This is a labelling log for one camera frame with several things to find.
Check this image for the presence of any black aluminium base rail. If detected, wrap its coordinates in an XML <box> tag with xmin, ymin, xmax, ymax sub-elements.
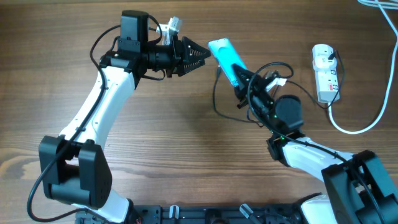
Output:
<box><xmin>74</xmin><ymin>203</ymin><xmax>352</xmax><ymax>224</ymax></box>

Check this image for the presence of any white charger plug adapter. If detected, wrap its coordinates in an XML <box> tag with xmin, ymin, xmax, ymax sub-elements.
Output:
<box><xmin>312</xmin><ymin>55</ymin><xmax>337</xmax><ymax>72</ymax></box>

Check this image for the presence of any white power strip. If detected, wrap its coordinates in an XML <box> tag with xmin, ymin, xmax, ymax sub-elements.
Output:
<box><xmin>312</xmin><ymin>44</ymin><xmax>340</xmax><ymax>103</ymax></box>

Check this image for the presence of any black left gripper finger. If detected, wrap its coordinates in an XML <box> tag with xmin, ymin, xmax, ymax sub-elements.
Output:
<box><xmin>182</xmin><ymin>37</ymin><xmax>211</xmax><ymax>62</ymax></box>
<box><xmin>179</xmin><ymin>60</ymin><xmax>205</xmax><ymax>77</ymax></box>

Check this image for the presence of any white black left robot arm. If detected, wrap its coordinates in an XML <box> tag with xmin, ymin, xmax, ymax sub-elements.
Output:
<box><xmin>35</xmin><ymin>10</ymin><xmax>210</xmax><ymax>223</ymax></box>

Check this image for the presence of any Galaxy S25 smartphone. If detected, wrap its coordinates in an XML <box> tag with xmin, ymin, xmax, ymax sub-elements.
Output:
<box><xmin>208</xmin><ymin>38</ymin><xmax>247</xmax><ymax>87</ymax></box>

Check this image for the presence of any black USB charging cable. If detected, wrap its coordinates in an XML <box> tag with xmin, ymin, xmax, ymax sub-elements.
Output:
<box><xmin>212</xmin><ymin>49</ymin><xmax>346</xmax><ymax>124</ymax></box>

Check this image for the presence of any white power strip cord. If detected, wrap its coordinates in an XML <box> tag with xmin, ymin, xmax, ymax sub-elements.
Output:
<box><xmin>327</xmin><ymin>0</ymin><xmax>398</xmax><ymax>135</ymax></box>

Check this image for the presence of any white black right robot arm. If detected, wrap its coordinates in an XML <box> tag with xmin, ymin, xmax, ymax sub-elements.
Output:
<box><xmin>231</xmin><ymin>63</ymin><xmax>397</xmax><ymax>223</ymax></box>

